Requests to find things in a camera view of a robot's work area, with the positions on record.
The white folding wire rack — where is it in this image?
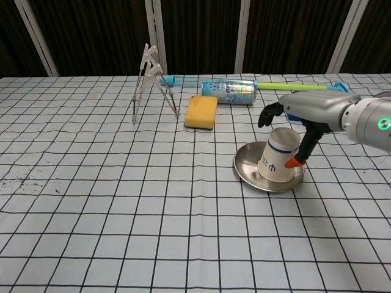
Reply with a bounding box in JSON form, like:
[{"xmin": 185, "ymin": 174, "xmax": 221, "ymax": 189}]
[{"xmin": 131, "ymin": 43, "xmax": 180, "ymax": 124}]

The yellow sponge green base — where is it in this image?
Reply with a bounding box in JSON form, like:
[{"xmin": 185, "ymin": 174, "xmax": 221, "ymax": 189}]
[{"xmin": 184, "ymin": 95, "xmax": 219, "ymax": 132}]

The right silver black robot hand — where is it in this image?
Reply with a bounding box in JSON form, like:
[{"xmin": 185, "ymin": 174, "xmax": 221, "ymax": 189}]
[{"xmin": 258, "ymin": 91, "xmax": 361, "ymax": 170}]

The light blue drink can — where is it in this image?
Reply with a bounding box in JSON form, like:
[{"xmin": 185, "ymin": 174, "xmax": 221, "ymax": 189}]
[{"xmin": 201, "ymin": 79, "xmax": 257, "ymax": 106}]

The white paper cup blue print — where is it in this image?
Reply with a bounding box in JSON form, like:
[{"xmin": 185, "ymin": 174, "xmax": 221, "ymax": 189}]
[{"xmin": 257, "ymin": 128, "xmax": 302, "ymax": 183}]

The round steel plate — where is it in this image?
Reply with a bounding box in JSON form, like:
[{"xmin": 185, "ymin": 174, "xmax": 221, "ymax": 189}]
[{"xmin": 233, "ymin": 140, "xmax": 306, "ymax": 193}]

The light blue checkered tablecloth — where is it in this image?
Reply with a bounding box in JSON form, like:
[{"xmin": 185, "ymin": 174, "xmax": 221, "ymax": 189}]
[{"xmin": 0, "ymin": 73, "xmax": 391, "ymax": 293}]

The white metal frame post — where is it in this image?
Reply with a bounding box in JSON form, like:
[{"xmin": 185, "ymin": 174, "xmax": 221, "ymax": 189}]
[
  {"xmin": 234, "ymin": 0, "xmax": 252, "ymax": 73},
  {"xmin": 144, "ymin": 0, "xmax": 168, "ymax": 76},
  {"xmin": 13, "ymin": 0, "xmax": 59, "ymax": 77},
  {"xmin": 326, "ymin": 0, "xmax": 362, "ymax": 73}
]

